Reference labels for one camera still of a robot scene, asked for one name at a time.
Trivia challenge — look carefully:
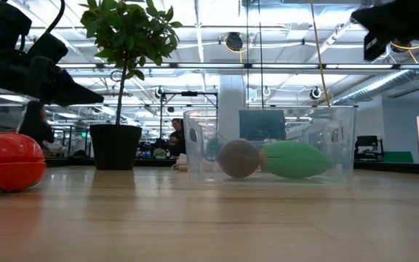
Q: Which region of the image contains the distant black frame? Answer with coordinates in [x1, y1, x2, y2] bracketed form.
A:
[159, 90, 219, 141]

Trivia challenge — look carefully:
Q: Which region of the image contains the green panel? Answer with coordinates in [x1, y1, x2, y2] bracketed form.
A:
[383, 151, 415, 164]

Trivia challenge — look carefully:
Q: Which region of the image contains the black aluminium table frame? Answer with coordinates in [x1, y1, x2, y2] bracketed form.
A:
[44, 156, 419, 176]

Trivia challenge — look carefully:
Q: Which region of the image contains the brown toy kiwi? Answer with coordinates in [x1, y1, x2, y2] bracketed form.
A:
[218, 138, 261, 179]

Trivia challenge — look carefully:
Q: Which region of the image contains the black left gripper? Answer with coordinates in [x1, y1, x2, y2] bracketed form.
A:
[0, 33, 105, 146]

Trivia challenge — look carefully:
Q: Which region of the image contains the green potted plant black pot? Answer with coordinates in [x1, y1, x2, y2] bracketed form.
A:
[79, 0, 184, 171]

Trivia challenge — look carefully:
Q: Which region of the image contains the person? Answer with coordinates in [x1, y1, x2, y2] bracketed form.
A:
[167, 117, 187, 157]

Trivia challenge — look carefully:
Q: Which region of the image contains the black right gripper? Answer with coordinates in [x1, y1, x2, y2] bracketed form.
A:
[350, 0, 419, 62]

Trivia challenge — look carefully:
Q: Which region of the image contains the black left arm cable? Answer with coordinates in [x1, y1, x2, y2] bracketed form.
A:
[44, 0, 67, 37]

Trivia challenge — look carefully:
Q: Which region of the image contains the yellow hanging cable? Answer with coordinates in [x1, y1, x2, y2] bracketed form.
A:
[309, 0, 332, 108]

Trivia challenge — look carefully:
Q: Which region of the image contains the red toy tomato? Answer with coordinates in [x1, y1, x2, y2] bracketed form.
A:
[0, 131, 48, 195]

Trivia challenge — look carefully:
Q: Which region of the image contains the dark screen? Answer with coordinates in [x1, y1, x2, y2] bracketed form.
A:
[239, 109, 287, 143]

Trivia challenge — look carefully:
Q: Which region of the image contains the black machine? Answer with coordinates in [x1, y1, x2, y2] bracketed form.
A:
[354, 135, 386, 162]

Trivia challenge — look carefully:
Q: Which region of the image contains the clear plastic tupperware container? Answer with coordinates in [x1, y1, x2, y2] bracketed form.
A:
[182, 105, 359, 185]

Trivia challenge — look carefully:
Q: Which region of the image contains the green toy vegetable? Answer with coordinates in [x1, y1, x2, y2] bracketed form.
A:
[259, 140, 334, 180]

